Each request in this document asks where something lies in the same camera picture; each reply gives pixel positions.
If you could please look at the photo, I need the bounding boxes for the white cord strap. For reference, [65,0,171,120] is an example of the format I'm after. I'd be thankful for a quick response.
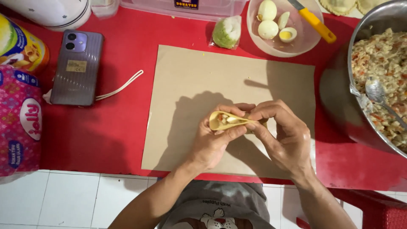
[95,70,144,102]

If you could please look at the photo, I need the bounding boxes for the person's right hand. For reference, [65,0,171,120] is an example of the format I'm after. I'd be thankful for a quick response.
[245,99,314,182]

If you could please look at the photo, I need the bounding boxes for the metal spoon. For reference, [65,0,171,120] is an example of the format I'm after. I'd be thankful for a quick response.
[365,77,407,131]

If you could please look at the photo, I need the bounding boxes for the halved boiled egg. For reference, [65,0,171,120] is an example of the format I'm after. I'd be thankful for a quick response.
[279,27,298,43]

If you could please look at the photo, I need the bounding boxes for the purple smartphone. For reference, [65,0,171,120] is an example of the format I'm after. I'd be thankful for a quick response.
[50,29,105,106]

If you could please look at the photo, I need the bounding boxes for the whole peeled boiled egg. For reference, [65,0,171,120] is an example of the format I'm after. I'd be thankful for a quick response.
[257,0,278,22]
[258,20,279,40]

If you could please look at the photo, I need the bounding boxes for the crimped raw pastry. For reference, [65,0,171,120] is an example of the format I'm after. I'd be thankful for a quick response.
[319,0,357,16]
[357,0,390,15]

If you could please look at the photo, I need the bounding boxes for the small clear plastic cup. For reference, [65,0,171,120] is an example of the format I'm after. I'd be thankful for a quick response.
[91,0,120,19]

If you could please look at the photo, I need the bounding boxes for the boiled egg wedge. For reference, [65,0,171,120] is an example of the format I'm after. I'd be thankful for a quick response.
[277,11,290,30]

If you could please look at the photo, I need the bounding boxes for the bag of green white food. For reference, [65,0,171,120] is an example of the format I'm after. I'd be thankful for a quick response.
[209,15,242,50]

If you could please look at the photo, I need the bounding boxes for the large steel pot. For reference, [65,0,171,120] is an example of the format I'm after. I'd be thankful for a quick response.
[319,0,407,159]

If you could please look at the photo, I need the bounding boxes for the clear plastic bowl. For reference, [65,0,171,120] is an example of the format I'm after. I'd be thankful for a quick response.
[246,0,324,58]

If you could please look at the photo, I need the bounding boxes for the brown paper sheet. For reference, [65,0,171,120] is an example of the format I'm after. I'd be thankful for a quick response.
[141,45,316,180]

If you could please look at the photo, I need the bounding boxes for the white star-print container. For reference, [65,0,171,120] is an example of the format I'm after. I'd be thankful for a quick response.
[0,0,92,32]

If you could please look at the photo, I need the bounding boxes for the yellow dough pastry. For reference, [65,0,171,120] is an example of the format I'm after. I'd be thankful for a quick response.
[209,111,256,131]

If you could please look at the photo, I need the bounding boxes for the yellow snack can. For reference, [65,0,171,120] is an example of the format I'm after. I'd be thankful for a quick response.
[0,13,50,74]

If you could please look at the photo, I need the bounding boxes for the person's grey printed shirt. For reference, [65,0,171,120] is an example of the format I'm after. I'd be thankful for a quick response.
[157,180,276,229]

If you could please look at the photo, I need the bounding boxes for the red plastic stool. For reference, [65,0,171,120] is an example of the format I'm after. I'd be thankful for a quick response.
[296,188,407,229]

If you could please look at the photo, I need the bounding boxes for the clear plastic storage box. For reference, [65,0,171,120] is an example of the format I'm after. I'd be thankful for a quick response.
[120,0,249,22]

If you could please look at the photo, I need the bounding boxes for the person's left hand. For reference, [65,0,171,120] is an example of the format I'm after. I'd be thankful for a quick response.
[190,103,256,172]

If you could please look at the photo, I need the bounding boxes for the pink tissue pack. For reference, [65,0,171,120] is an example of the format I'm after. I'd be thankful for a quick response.
[0,64,44,184]

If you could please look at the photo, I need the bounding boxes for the yellow-handled knife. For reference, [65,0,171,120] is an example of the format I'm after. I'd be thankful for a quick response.
[288,0,337,44]

